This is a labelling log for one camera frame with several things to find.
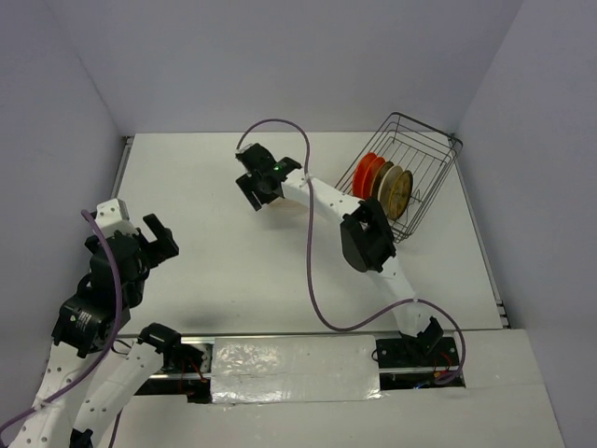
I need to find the cream plate black leaf print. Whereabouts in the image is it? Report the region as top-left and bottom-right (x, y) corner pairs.
(271, 198), (303, 208)

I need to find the cream plate floral print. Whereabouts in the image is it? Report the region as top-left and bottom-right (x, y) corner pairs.
(379, 165), (403, 207)

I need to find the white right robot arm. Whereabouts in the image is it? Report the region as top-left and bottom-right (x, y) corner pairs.
(235, 144), (443, 365)

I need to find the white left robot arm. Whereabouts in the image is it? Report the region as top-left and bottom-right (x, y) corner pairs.
(1, 208), (183, 447)

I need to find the orange plate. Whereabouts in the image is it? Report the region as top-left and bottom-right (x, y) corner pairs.
(352, 152), (378, 199)
(362, 157), (386, 199)

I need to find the yellow patterned plate brown rim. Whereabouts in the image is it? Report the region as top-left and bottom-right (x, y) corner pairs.
(375, 161), (395, 201)

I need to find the silver foil tape cover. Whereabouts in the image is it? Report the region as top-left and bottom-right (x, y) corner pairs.
(211, 335), (382, 405)

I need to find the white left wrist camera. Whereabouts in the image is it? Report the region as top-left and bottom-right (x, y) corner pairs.
(95, 198), (131, 234)

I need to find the aluminium table edge rail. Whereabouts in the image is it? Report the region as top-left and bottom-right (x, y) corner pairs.
(110, 136), (134, 198)

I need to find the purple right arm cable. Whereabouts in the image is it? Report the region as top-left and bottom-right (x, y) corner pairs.
(235, 119), (467, 386)

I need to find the grey wire dish rack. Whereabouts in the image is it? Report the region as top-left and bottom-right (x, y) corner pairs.
(335, 112), (463, 244)

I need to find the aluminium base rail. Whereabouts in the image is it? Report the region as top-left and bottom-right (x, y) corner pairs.
(140, 334), (462, 399)

